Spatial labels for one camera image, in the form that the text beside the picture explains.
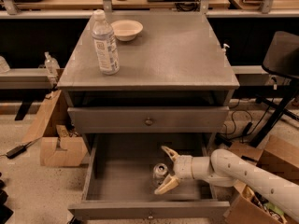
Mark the black power adapter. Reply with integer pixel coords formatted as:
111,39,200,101
6,146,26,159

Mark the clear plastic water bottle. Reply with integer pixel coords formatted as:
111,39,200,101
92,9,120,75

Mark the closed grey top drawer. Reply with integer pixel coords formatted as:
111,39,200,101
68,106,229,134

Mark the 7up soda can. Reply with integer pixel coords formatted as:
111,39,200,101
152,163,168,188

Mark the grey drawer cabinet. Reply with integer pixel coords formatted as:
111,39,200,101
56,10,240,224

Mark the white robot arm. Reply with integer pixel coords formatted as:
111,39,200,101
154,146,299,221

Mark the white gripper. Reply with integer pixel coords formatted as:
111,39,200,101
154,146,193,195

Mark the small pump bottle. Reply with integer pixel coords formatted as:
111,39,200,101
222,43,230,54

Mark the white bowl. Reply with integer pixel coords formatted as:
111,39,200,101
111,20,143,41

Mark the cardboard box left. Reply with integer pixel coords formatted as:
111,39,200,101
22,91,87,167

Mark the open cardboard box right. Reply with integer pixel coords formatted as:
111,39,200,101
224,135,299,224

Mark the open grey middle drawer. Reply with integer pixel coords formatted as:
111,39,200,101
68,133,230,223

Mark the small bottle on shelf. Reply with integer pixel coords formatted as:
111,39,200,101
45,51,60,76

